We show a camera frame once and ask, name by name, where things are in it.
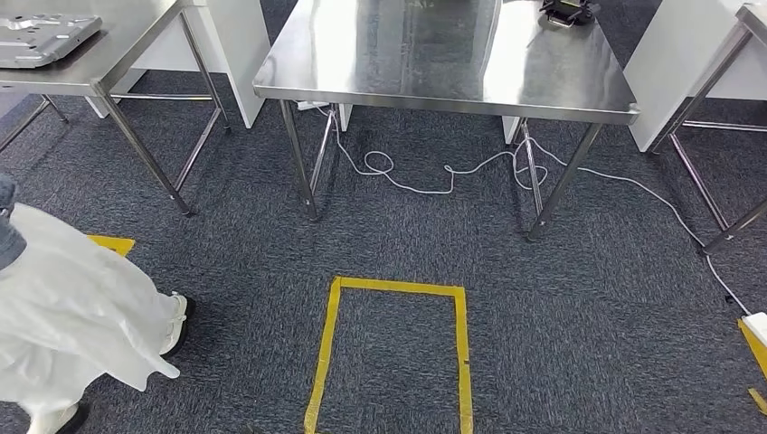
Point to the standing person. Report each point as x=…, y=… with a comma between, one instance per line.
x=72, y=311

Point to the white power strip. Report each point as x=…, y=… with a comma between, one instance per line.
x=758, y=326

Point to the small black metal part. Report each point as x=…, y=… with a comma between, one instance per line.
x=569, y=12

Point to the white board partition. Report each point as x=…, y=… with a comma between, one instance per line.
x=239, y=48
x=671, y=60

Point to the stainless steel workbench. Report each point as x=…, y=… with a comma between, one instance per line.
x=120, y=36
x=758, y=18
x=449, y=60

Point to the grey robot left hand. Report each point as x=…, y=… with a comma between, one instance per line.
x=254, y=430

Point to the loose yellow tape scrap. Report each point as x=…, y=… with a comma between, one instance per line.
x=758, y=401

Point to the yellow floor tape square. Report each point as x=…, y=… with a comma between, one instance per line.
x=395, y=286
x=756, y=347
x=114, y=244

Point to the grey stamped metal plate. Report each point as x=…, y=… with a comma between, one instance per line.
x=42, y=42

